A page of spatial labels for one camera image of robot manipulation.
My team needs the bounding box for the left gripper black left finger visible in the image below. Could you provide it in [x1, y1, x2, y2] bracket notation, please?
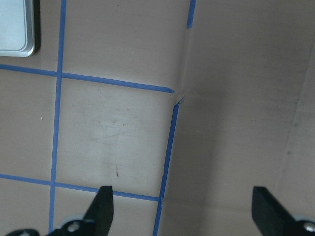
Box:
[49, 186, 114, 236]

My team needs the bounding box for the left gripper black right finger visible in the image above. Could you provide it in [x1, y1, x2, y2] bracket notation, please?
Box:
[252, 186, 315, 236]

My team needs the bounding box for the lower horizontal blue tape strip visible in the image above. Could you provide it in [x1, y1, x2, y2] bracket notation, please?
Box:
[0, 174, 161, 202]

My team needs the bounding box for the horizontal blue tape strip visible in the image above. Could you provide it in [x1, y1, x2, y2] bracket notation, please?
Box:
[0, 64, 174, 93]
[0, 174, 161, 202]

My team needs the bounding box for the right vertical blue tape strip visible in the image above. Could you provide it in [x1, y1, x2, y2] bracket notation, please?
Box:
[152, 99, 183, 236]

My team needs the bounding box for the long vertical blue tape strip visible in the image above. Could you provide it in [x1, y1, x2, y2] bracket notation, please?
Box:
[48, 0, 67, 232]

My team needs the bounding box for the upper horizontal blue tape strip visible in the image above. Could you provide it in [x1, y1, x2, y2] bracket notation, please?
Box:
[0, 64, 174, 93]

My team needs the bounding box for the silver kitchen scale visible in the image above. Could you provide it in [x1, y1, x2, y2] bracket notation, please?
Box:
[0, 0, 41, 58]

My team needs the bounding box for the short top blue tape strip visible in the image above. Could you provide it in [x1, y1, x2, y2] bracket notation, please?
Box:
[187, 0, 196, 29]

